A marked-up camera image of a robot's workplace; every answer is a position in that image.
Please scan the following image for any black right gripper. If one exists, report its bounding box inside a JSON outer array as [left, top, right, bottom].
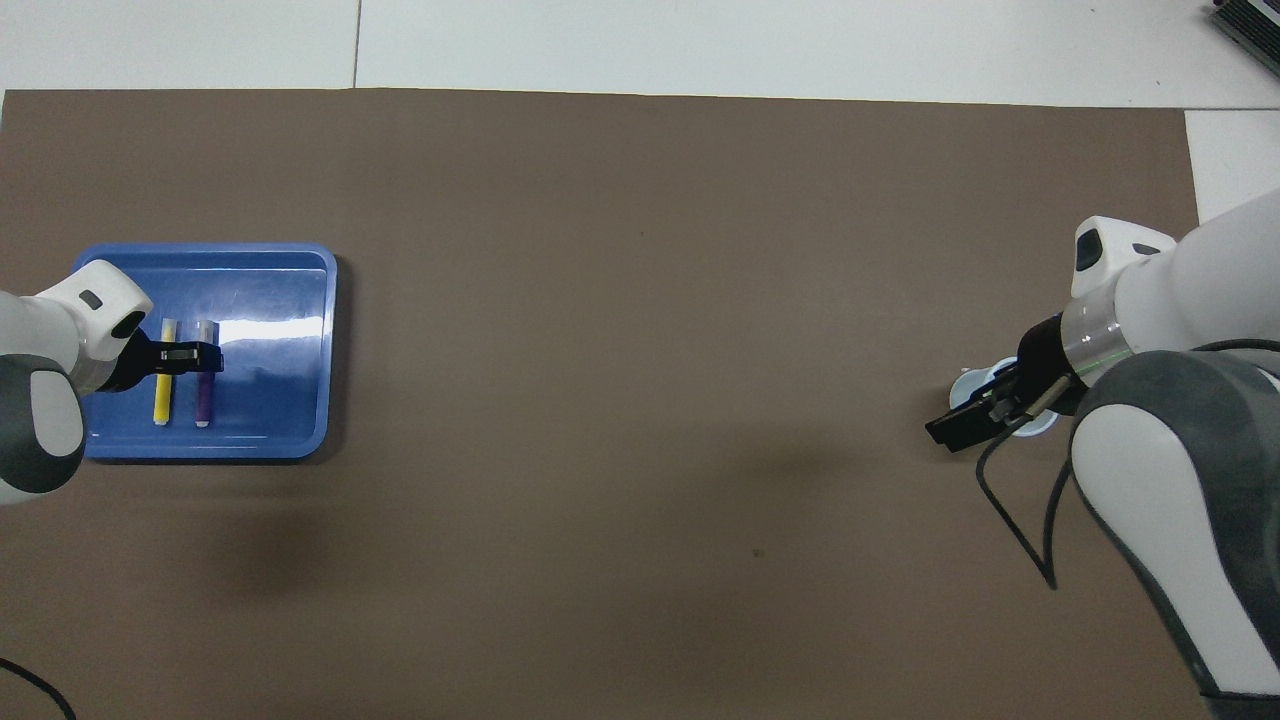
[[925, 315, 1086, 453]]

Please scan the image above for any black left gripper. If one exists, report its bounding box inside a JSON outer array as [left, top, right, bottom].
[[100, 330, 224, 393]]

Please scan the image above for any purple pen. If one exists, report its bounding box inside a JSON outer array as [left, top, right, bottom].
[[194, 320, 219, 428]]

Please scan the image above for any yellow pen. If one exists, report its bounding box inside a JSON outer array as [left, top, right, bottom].
[[153, 318, 179, 426]]

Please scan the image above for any translucent plastic cup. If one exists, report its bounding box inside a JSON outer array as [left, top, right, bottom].
[[950, 357, 1061, 441]]

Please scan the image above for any blue plastic tray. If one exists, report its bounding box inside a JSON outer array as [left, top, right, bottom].
[[75, 243, 338, 461]]

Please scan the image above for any brown table mat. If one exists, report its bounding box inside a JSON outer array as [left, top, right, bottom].
[[0, 88, 1259, 720]]

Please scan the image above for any dark ridged device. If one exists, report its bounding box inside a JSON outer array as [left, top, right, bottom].
[[1205, 0, 1280, 81]]

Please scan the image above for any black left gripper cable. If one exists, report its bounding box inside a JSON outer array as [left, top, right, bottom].
[[0, 657, 76, 720]]

